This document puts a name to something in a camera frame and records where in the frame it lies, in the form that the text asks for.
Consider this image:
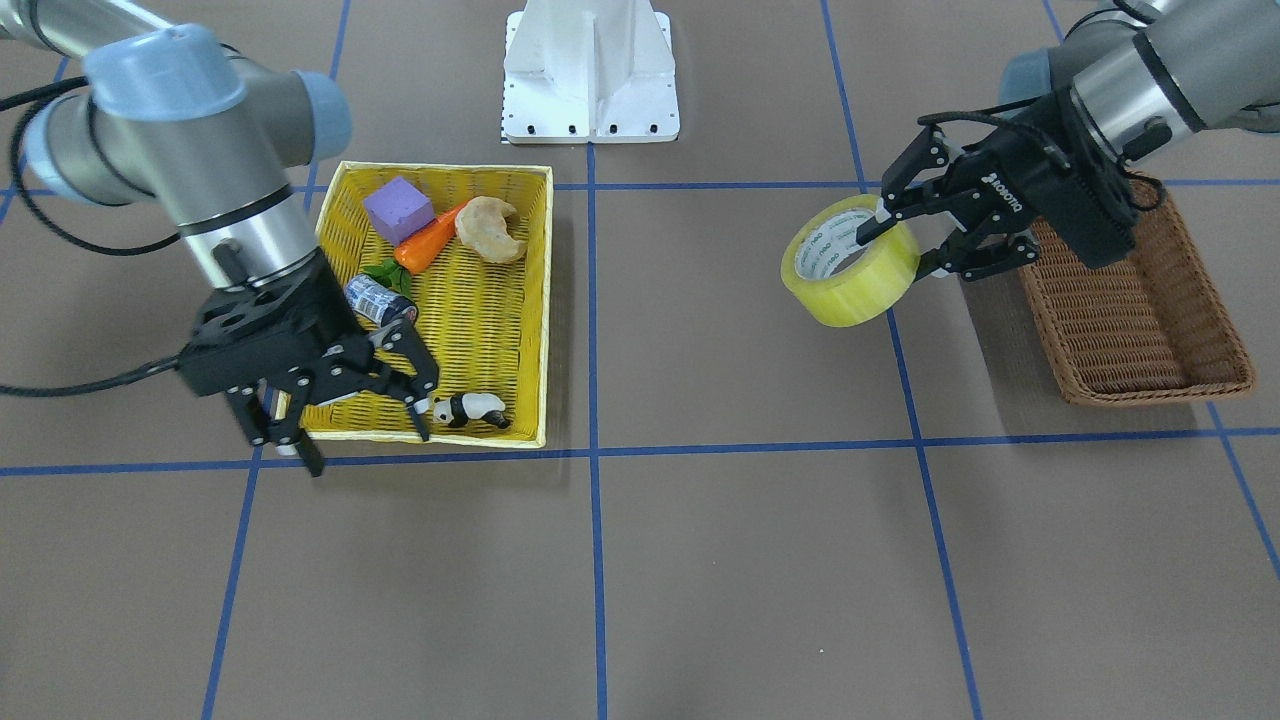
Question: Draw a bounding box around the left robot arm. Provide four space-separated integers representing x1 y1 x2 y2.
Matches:
856 1 1279 281

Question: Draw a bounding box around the yellow tape roll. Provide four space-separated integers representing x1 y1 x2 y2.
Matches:
780 193 922 328

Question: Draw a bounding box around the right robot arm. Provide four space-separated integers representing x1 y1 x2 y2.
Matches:
3 1 440 477

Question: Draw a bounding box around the yellow woven basket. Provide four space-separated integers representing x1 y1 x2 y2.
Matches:
316 161 554 448

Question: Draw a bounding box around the brown wicker basket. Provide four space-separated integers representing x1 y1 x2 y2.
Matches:
1018 173 1256 407

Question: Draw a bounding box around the panda figurine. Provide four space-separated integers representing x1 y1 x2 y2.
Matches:
430 392 512 429

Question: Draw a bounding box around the orange toy carrot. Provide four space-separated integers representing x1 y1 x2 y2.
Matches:
360 202 468 297

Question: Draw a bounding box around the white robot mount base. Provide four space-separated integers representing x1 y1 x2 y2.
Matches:
500 1 681 145

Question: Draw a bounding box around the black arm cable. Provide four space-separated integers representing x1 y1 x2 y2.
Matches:
0 85 186 398

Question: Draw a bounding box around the purple foam cube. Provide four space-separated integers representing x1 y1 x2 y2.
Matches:
362 176 436 247

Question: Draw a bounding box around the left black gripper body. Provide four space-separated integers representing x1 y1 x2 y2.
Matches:
961 92 1139 269

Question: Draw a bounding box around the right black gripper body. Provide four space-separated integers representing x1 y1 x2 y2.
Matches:
175 250 364 396

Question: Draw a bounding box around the small black can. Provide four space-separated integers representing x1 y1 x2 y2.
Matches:
343 273 419 327

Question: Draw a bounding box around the toy croissant bread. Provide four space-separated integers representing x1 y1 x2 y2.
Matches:
454 196 527 264

